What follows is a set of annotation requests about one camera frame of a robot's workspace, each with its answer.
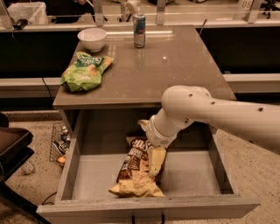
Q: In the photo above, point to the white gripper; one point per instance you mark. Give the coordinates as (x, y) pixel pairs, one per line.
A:
(153, 135)

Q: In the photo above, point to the brown sea salt chip bag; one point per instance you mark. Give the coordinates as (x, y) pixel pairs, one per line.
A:
(133, 179)

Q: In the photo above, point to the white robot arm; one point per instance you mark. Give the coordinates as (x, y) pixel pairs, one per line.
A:
(181, 106)

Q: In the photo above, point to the grey counter cabinet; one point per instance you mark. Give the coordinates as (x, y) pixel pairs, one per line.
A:
(137, 78)

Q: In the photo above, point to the open grey top drawer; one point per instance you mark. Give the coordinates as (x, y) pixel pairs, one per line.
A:
(196, 181)

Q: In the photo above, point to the green chip bag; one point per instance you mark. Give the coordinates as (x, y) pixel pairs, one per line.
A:
(86, 72)

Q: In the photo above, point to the white plastic bag bin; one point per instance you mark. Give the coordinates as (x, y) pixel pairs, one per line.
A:
(34, 12)

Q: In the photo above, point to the white bowl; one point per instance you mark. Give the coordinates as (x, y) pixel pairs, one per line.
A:
(93, 39)

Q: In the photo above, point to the blue drink can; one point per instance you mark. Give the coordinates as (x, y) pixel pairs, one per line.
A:
(139, 22)

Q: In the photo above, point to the black chair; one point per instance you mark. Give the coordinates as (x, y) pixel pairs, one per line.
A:
(14, 152)

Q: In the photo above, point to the black power adapter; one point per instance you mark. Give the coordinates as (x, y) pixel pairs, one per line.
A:
(20, 24)

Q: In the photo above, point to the wire basket with items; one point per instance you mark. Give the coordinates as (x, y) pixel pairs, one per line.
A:
(60, 144)

